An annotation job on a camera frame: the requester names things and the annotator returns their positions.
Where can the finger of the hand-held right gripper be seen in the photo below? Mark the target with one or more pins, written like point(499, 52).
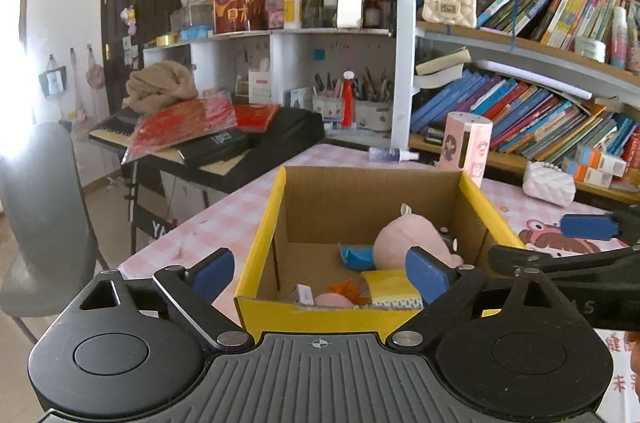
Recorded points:
point(590, 226)
point(575, 260)

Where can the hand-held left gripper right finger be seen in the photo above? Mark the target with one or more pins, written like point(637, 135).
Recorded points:
point(427, 275)

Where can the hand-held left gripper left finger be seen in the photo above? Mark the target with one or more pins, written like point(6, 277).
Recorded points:
point(212, 275)

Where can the large pink plush pig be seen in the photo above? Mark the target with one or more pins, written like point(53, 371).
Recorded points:
point(400, 243)

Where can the yellow sponge block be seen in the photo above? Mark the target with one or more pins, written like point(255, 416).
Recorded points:
point(385, 290)

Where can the small teal plastic toy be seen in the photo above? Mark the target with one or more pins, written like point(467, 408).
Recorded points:
point(355, 257)

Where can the yellow cardboard box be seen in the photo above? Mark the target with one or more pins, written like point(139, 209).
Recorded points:
point(370, 198)

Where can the small pink plush pig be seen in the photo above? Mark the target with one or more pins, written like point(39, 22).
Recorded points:
point(330, 300)

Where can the orange blue white box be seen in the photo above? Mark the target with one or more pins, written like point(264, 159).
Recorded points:
point(602, 160)
point(587, 175)

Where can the white quilted pouch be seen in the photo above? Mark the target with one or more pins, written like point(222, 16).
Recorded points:
point(547, 185)

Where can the black keyboard stand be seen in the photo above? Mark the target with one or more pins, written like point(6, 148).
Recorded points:
point(150, 213)

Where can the clear spray bottle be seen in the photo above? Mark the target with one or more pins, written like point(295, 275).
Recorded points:
point(390, 154)

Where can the long black box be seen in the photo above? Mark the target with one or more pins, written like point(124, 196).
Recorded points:
point(215, 148)

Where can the pink cylindrical container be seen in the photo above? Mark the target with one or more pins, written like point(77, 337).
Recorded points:
point(465, 143)

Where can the row of colourful books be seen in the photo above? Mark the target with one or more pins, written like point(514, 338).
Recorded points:
point(500, 113)

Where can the red plastic bag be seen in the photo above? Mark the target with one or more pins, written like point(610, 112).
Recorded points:
point(180, 125)

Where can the rolled white paper tube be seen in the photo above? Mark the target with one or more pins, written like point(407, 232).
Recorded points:
point(535, 78)

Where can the black electronic keyboard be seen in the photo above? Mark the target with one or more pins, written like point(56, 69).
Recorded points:
point(285, 133)

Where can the red folded paper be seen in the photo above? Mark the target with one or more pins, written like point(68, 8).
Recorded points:
point(255, 115)

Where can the white pen holder with pens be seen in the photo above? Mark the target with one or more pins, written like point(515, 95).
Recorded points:
point(327, 108)
point(372, 115)

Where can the grey chair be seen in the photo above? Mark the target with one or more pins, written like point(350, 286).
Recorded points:
point(45, 223)

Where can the white jar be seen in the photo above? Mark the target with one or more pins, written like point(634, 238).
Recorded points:
point(590, 50)

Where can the pastel striped bottle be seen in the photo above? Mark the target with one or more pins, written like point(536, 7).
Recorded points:
point(619, 38)

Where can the white red card box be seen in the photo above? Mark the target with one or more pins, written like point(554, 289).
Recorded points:
point(260, 88)

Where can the brown bundled cloth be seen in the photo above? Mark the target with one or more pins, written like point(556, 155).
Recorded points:
point(160, 85)

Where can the thick open book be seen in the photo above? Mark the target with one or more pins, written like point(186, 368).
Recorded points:
point(442, 68)

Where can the shelf row of picture books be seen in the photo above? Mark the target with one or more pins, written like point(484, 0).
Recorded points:
point(550, 8)

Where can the white bookshelf unit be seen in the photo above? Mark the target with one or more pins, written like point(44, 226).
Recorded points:
point(402, 53)

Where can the hanging tote bag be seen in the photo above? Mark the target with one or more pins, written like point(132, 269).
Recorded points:
point(53, 80)

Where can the cartoon figure paper lantern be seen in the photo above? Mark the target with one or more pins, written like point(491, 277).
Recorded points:
point(235, 3)

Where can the white bottle yellow label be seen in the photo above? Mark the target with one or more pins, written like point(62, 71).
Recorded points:
point(292, 10)

